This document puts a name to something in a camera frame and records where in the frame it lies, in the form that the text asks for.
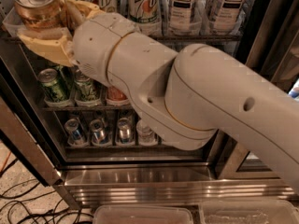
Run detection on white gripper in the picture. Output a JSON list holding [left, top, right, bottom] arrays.
[[17, 0, 139, 87]]

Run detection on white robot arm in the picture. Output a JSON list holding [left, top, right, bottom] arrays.
[[17, 0, 299, 192]]

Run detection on green can back left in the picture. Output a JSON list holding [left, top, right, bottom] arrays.
[[52, 64, 73, 90]]

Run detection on green can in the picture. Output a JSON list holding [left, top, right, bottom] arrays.
[[52, 64, 73, 90], [37, 68, 69, 103], [74, 70, 99, 101]]

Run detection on green can front left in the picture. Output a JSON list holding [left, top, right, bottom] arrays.
[[37, 68, 69, 103]]

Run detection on green can front right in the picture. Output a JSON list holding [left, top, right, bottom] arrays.
[[74, 70, 99, 101]]

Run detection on white 7UP can right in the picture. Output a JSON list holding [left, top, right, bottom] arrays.
[[128, 0, 159, 35]]

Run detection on orange soda can front left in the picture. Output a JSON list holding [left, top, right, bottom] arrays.
[[107, 87, 127, 101]]

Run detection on blue energy can left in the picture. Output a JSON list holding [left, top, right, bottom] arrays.
[[64, 119, 87, 145]]

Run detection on blue energy can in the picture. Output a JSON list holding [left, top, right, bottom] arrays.
[[90, 119, 108, 145], [64, 119, 87, 145]]

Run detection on stainless steel fridge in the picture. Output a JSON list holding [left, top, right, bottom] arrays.
[[0, 0, 298, 209]]

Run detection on silver energy can right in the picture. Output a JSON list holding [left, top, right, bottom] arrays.
[[117, 118, 133, 143]]

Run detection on blue energy can middle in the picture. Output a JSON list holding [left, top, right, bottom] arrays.
[[90, 119, 108, 145]]

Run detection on Teas Tea bottle left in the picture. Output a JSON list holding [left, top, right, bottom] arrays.
[[168, 0, 197, 30]]

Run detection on teas tea bottle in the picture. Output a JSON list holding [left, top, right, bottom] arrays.
[[168, 0, 197, 30], [207, 0, 245, 34]]

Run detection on clear water bottle left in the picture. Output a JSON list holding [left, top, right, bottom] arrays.
[[136, 119, 155, 146]]

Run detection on Teas Tea bottle right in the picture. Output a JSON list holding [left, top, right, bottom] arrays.
[[207, 0, 245, 34]]

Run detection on clear plastic bin left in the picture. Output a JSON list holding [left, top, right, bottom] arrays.
[[93, 205, 193, 224]]

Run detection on clear plastic bin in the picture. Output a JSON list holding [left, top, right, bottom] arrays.
[[93, 205, 193, 224], [199, 200, 299, 224]]

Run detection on clear plastic bin right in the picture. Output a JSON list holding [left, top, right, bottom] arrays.
[[199, 200, 299, 224]]

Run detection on middle wire shelf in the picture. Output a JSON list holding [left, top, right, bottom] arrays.
[[43, 105, 133, 111]]

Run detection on bottom wire shelf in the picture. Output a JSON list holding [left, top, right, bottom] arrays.
[[65, 144, 173, 150]]

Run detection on orange floor cable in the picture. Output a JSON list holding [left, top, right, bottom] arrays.
[[0, 151, 13, 173]]

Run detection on black floor cables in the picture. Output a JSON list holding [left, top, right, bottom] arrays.
[[0, 157, 94, 224]]

